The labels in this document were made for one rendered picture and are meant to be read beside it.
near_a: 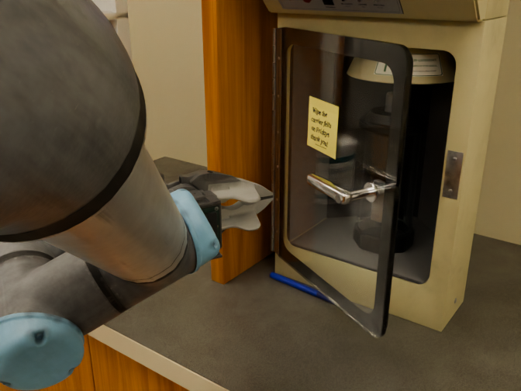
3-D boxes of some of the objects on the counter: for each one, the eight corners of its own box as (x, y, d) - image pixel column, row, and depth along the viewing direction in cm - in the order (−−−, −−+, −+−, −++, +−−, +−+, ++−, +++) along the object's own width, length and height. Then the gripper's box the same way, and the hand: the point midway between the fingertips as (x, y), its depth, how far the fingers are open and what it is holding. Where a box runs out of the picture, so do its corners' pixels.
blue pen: (273, 275, 105) (273, 271, 104) (336, 302, 96) (336, 296, 96) (269, 278, 104) (269, 272, 104) (332, 305, 96) (332, 299, 95)
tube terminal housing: (337, 227, 125) (360, -179, 96) (487, 269, 107) (569, -213, 79) (274, 272, 106) (278, -216, 78) (442, 333, 88) (529, -272, 60)
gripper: (124, 288, 59) (296, 247, 68) (116, 210, 56) (298, 177, 65) (105, 255, 66) (263, 221, 76) (97, 184, 63) (263, 157, 72)
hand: (260, 195), depth 72 cm, fingers closed
